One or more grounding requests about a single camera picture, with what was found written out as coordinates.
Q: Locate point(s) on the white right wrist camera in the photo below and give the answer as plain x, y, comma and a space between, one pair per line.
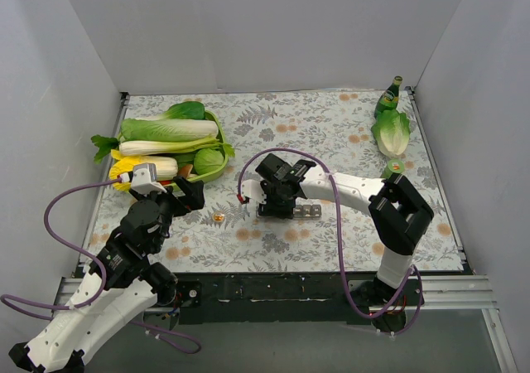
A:
251, 190

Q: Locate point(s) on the toy round green cabbage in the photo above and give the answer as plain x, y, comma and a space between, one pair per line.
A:
208, 160

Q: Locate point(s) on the toy bok choy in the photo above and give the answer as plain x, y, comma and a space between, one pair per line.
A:
186, 110

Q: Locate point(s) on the toy white celery stalk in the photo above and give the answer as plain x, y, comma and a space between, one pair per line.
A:
107, 145

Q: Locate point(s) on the toy green napa cabbage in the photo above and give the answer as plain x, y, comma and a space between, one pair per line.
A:
167, 130

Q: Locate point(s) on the toy lettuce head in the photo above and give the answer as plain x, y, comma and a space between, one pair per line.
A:
391, 132

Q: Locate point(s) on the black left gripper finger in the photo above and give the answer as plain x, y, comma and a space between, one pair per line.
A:
184, 188
197, 196

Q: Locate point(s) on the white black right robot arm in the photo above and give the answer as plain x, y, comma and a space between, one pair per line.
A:
400, 214

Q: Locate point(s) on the clear weekly pill organizer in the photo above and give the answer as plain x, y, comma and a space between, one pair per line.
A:
303, 212

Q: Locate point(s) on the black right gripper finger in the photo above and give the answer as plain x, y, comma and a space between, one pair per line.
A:
288, 210
269, 209

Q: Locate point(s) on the toy brown mushroom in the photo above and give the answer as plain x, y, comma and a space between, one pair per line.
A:
186, 171

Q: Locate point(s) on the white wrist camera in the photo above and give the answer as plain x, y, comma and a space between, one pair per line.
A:
251, 190
142, 179

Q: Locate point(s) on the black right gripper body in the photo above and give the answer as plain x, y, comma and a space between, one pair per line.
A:
276, 203

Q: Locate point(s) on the green glass bottle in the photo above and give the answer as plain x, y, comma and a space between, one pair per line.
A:
389, 98

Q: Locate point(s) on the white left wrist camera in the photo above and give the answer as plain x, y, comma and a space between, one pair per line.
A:
142, 179

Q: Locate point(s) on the green plastic tray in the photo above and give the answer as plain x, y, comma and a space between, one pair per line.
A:
188, 158

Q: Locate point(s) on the toy yellow napa cabbage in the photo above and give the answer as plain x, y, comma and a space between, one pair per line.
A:
166, 167

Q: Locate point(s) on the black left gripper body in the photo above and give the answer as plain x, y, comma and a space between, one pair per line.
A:
184, 195

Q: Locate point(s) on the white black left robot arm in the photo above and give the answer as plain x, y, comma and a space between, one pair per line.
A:
121, 282

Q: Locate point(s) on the floral table mat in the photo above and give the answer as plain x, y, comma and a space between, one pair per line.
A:
334, 126

